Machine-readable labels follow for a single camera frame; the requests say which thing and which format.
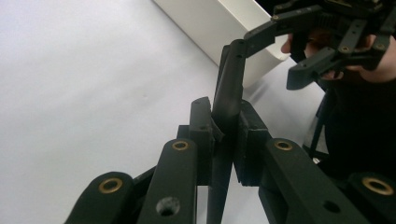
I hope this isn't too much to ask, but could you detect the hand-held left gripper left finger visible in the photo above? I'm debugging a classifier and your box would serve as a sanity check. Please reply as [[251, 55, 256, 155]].
[[177, 96, 225, 187]]

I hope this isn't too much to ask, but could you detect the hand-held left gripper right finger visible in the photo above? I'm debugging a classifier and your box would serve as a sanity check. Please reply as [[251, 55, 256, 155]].
[[233, 99, 273, 188]]

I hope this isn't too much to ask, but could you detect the white oblong plastic container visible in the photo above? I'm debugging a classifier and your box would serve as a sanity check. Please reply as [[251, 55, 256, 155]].
[[152, 0, 292, 89]]

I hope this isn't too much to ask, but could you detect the white board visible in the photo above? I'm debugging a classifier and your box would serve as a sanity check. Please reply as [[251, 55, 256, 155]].
[[0, 0, 329, 224]]

